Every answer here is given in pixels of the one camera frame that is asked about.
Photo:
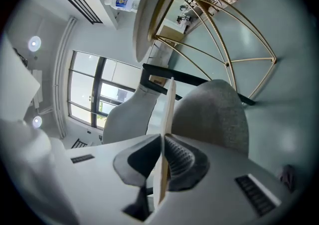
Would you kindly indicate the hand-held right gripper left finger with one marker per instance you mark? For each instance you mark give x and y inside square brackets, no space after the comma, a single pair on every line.
[139,161]

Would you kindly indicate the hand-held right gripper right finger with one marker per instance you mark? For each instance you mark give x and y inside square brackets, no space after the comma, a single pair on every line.
[185,166]

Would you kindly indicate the grey fabric chair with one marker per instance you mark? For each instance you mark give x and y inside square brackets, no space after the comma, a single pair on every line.
[211,114]

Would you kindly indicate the white upholstered chair black legs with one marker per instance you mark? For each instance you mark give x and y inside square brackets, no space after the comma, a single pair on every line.
[129,117]

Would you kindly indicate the large black-framed window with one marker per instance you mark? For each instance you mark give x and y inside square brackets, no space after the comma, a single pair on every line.
[84,87]

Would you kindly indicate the dark crumpled cloth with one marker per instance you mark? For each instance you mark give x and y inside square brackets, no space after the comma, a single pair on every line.
[287,176]

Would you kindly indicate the round ceiling light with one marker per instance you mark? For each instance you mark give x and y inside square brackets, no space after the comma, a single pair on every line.
[34,43]
[37,121]

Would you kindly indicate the white ceiling pipes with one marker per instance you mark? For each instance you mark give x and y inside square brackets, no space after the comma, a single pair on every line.
[62,77]

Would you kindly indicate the beige cardboard box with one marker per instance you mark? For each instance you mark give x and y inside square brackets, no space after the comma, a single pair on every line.
[172,33]

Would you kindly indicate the white flat panel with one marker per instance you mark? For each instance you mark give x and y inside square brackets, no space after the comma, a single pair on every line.
[15,82]

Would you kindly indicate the clear plastic water bottle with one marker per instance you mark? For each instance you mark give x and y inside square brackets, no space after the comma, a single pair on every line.
[122,2]

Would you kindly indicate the round table with gold frame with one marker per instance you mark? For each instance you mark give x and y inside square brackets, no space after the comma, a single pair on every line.
[145,15]

